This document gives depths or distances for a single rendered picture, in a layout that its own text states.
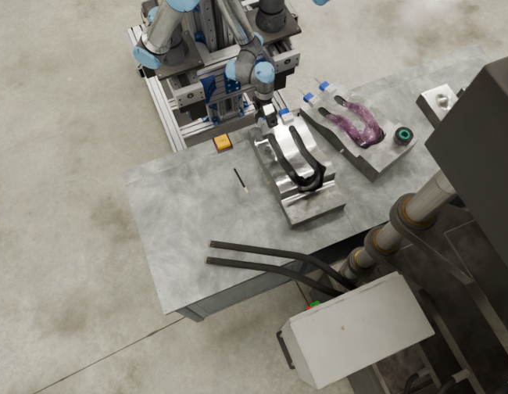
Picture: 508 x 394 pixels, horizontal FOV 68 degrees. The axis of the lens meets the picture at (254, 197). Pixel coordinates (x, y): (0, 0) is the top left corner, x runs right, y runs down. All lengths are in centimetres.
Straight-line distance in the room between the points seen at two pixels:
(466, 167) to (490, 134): 8
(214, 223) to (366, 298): 91
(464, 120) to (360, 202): 117
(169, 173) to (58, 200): 127
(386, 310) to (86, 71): 300
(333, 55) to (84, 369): 283
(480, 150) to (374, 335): 50
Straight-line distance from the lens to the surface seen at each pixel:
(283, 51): 196
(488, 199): 66
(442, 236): 99
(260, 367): 239
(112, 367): 254
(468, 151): 65
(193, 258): 166
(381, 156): 177
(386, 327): 96
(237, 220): 169
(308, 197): 167
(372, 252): 119
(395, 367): 169
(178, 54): 183
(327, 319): 94
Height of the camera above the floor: 239
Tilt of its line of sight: 67 degrees down
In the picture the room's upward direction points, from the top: 2 degrees counter-clockwise
